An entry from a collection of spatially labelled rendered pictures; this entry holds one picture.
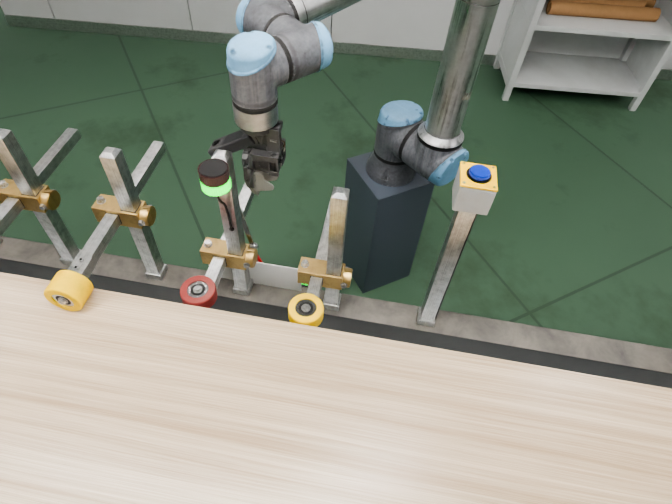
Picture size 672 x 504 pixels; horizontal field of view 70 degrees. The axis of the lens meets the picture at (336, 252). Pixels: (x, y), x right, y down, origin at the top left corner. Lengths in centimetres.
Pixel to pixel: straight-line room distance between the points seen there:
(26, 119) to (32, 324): 240
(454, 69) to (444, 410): 91
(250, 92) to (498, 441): 81
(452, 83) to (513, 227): 135
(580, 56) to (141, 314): 355
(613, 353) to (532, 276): 107
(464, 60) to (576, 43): 263
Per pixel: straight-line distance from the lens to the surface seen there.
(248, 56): 93
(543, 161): 318
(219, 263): 123
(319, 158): 284
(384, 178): 182
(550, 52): 402
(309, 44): 101
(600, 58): 414
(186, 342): 108
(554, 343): 144
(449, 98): 151
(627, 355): 152
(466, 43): 143
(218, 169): 99
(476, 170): 96
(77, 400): 109
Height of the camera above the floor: 182
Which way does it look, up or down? 51 degrees down
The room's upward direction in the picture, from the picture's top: 5 degrees clockwise
